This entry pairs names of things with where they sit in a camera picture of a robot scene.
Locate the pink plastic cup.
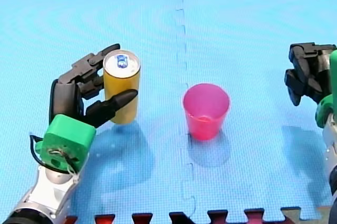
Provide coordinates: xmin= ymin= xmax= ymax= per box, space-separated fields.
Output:
xmin=183 ymin=83 xmax=231 ymax=141

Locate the yellow drink can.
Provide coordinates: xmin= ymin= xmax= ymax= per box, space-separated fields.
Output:
xmin=103 ymin=49 xmax=142 ymax=125

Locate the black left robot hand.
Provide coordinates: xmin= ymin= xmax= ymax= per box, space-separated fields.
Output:
xmin=48 ymin=43 xmax=139 ymax=129

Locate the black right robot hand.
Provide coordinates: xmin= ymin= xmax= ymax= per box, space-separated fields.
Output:
xmin=284 ymin=42 xmax=337 ymax=107

